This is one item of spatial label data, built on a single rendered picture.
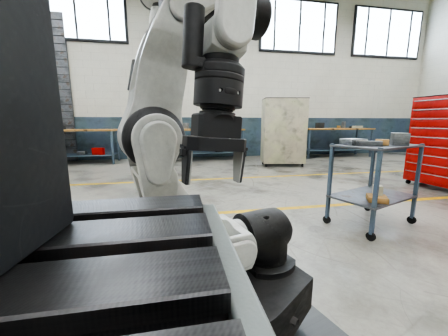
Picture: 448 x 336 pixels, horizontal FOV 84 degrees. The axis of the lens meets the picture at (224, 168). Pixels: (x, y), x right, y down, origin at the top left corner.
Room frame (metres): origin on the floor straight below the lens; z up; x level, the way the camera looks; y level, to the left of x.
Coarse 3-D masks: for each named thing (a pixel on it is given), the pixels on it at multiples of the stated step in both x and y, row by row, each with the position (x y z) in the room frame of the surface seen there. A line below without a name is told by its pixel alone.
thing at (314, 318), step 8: (312, 312) 0.76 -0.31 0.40; (320, 312) 0.76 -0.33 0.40; (304, 320) 0.73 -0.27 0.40; (312, 320) 0.73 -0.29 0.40; (320, 320) 0.73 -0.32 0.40; (328, 320) 0.73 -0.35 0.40; (304, 328) 0.69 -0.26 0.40; (312, 328) 0.69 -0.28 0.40; (320, 328) 0.69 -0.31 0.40; (328, 328) 0.69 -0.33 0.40; (336, 328) 0.69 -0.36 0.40
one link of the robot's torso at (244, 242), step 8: (224, 216) 0.80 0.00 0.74; (224, 224) 0.75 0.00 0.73; (232, 224) 0.71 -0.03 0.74; (240, 224) 0.73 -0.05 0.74; (232, 232) 0.71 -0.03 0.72; (240, 232) 0.67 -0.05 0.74; (248, 232) 0.67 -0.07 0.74; (232, 240) 0.63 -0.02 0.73; (240, 240) 0.64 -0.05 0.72; (248, 240) 0.65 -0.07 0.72; (240, 248) 0.63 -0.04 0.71; (248, 248) 0.65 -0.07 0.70; (256, 248) 0.66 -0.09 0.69; (240, 256) 0.63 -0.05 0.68; (248, 256) 0.65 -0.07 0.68; (256, 256) 0.66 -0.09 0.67; (248, 264) 0.65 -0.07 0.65
